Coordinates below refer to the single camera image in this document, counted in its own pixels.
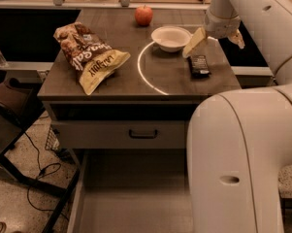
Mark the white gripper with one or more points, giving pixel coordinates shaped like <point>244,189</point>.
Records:
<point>217,28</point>

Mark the black rxbar chocolate bar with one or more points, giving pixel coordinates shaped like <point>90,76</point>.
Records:
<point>198,66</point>

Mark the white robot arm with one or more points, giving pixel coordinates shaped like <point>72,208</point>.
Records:
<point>238,141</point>

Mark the grey drawer cabinet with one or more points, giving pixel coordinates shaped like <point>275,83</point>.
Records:
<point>151,85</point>

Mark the open middle drawer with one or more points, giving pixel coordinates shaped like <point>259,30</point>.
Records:
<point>132,191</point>

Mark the white paper bowl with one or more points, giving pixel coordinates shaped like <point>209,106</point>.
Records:
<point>171,38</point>

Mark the red apple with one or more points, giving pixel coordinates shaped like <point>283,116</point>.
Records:
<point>143,15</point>

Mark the brown yellow chip bag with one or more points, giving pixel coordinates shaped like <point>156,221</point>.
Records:
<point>91,57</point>

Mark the dark side table left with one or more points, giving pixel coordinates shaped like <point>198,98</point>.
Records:
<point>19,109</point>

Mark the closed upper drawer with handle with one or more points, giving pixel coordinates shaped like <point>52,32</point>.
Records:
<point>120,134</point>

